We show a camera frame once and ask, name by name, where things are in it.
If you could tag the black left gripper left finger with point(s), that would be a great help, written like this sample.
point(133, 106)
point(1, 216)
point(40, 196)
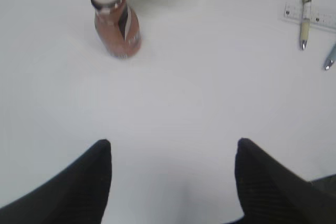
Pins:
point(78, 194)

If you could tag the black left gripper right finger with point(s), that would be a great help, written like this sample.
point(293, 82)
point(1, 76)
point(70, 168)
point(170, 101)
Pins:
point(268, 192)

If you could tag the brown coffee drink bottle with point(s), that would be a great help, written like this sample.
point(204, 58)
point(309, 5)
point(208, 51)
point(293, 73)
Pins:
point(117, 25)

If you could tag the clear plastic ruler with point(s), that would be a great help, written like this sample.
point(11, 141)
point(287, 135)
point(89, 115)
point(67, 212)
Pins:
point(319, 17)

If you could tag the blue clip pen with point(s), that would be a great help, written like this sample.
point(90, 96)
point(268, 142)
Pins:
point(330, 60)

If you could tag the cream barrel pen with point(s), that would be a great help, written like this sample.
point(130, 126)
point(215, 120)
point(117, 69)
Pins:
point(305, 23)

